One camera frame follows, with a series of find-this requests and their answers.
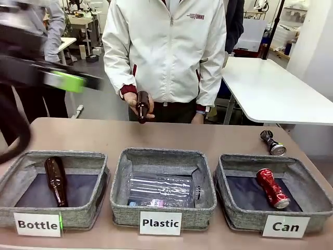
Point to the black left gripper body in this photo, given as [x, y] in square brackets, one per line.
[18, 70]

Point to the brown glass beer bottle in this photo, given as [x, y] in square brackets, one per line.
[56, 179]
[143, 106]

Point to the large clear plastic bottle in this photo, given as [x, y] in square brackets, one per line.
[161, 187]

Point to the small clear bottle pink label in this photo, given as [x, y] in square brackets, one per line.
[153, 203]

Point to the crushed red soda can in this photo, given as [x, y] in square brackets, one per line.
[270, 187]

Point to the person's left forearm white sleeve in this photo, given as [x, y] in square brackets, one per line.
[212, 83]

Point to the person's right forearm white sleeve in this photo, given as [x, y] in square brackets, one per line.
[117, 73]

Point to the grey fabric basket labelled Bottle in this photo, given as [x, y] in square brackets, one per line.
[99, 182]

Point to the grey fabric basket labelled Plastic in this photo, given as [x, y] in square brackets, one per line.
[161, 159]

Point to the grey fabric basket labelled Can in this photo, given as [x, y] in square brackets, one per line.
[234, 208]

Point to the crushed black soda can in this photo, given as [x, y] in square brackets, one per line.
[274, 145]

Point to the white Can label card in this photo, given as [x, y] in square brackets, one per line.
[285, 227]

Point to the person's right hand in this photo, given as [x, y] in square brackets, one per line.
[130, 100]

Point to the person's left hand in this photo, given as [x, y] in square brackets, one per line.
[198, 118]

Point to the black object on floor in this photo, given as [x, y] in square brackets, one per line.
[92, 59]

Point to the small white table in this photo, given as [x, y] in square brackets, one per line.
[69, 44]

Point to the bystander in grey sweater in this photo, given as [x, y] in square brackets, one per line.
[56, 26]

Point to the white workbench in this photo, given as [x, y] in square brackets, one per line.
[80, 26]

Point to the person in white jacket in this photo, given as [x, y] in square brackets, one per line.
[166, 57]

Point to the white Bottle label card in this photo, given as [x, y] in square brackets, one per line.
[37, 224]

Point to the white Plastic label card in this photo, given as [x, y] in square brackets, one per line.
[160, 223]

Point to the bystander in dark jacket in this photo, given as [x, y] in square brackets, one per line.
[234, 23]

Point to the white panel board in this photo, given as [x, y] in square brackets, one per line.
[251, 36]

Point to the large white table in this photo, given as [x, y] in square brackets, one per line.
[273, 88]

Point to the black stand pole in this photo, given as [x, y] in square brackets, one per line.
[273, 28]

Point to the dark blue bottle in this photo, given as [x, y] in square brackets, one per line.
[287, 49]

